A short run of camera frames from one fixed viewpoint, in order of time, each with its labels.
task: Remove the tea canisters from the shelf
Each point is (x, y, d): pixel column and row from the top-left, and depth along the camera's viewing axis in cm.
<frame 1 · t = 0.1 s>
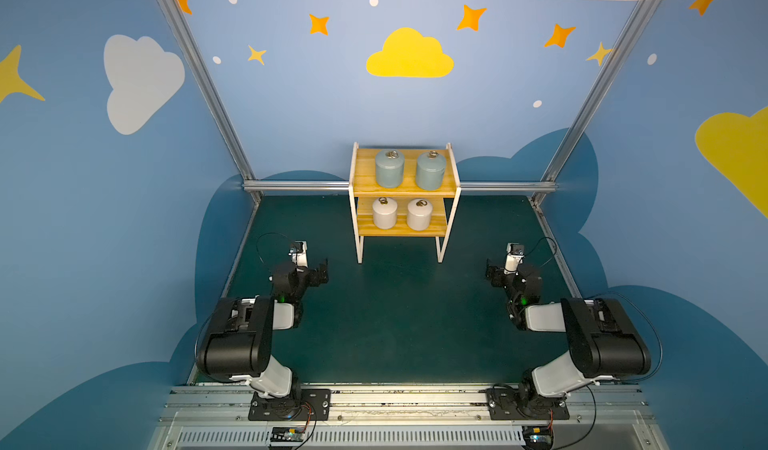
left hand: (311, 255, 94), fingers open
right hand: (508, 257, 95), fingers open
white tea canister left: (385, 213, 88), point 24 cm above the table
white tea canister right: (419, 214, 88), point 24 cm above the table

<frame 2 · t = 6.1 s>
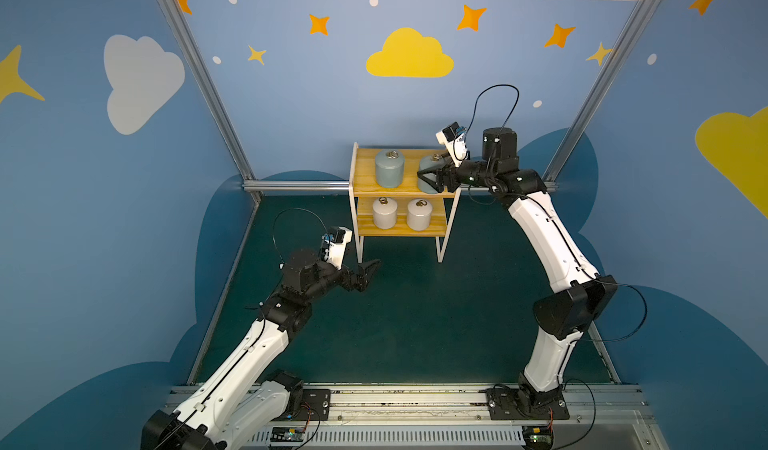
left hand: (364, 250, 74), fingers open
right hand: (432, 163, 75), fingers open
the named things where they were.

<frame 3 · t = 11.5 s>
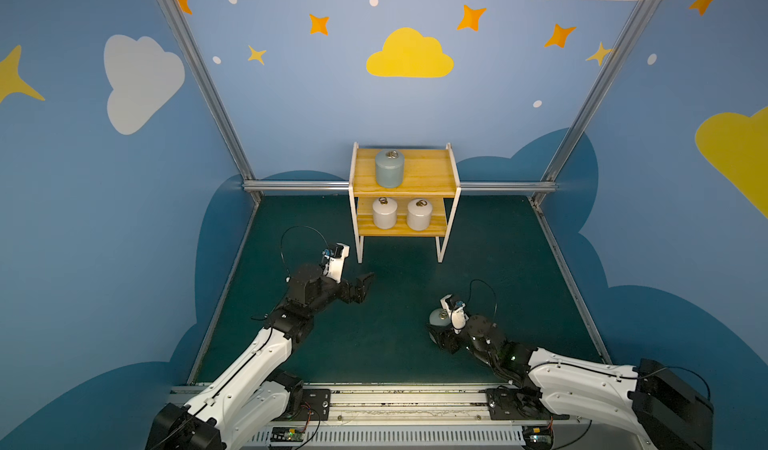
left hand: (360, 265, 79), fingers open
right hand: (441, 315, 84), fingers open
the named things where they were.

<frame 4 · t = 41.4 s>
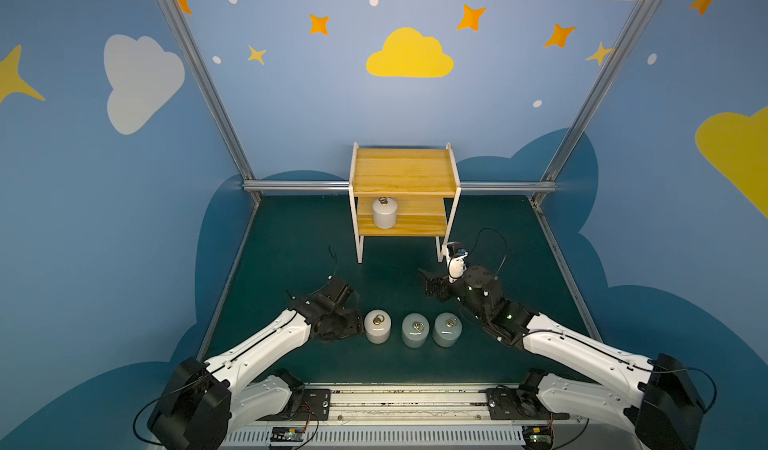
left hand: (356, 325, 83), fingers open
right hand: (438, 262, 79), fingers open
white tea canister right: (377, 324, 82), point 9 cm above the table
grey-green tea canister left: (415, 330, 80), point 10 cm above the table
the other named things where they were.

